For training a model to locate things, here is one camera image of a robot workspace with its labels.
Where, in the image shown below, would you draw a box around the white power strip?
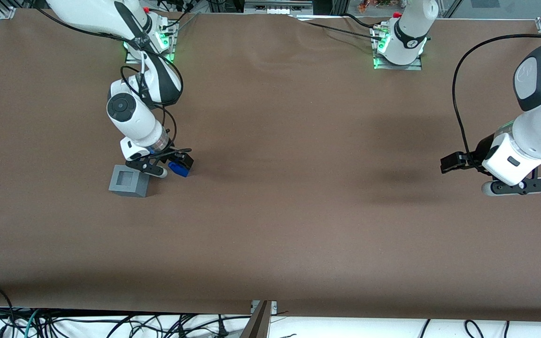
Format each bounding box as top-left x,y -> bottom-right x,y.
245,0 -> 313,15

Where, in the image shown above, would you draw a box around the brown table cover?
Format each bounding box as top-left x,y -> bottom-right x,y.
0,8 -> 541,323

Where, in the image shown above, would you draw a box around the short black tabletop cable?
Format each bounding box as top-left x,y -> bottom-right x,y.
343,13 -> 379,29

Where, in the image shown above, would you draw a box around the teal floor cable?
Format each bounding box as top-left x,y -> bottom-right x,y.
22,309 -> 42,338

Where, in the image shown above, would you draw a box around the gray cube base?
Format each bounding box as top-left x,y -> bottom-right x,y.
108,165 -> 151,198

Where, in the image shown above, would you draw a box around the aluminium profile leg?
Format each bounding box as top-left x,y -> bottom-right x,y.
240,300 -> 272,338

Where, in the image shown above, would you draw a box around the orange background items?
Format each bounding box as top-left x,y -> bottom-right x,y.
357,0 -> 410,12

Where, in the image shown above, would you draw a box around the long black tabletop cable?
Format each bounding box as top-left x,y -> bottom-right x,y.
304,21 -> 386,40

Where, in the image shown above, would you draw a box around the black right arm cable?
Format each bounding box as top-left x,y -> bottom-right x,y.
33,7 -> 184,151

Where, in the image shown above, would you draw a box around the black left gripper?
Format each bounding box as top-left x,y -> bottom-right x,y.
441,136 -> 496,174

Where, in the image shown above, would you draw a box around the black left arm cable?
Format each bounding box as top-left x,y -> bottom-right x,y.
452,34 -> 541,162

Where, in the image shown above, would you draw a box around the black base connector cable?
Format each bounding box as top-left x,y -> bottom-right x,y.
151,0 -> 201,32

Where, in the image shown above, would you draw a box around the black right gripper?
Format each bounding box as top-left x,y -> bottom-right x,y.
155,146 -> 194,170

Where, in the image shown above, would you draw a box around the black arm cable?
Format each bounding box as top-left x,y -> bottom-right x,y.
33,7 -> 184,151
452,34 -> 541,162

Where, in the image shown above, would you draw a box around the blue plastic part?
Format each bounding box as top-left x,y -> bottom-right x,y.
168,161 -> 190,178

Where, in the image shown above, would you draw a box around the small metal edge bracket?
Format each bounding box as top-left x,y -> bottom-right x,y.
251,300 -> 278,314

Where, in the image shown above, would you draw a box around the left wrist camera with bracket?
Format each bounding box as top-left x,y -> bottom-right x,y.
481,177 -> 541,197

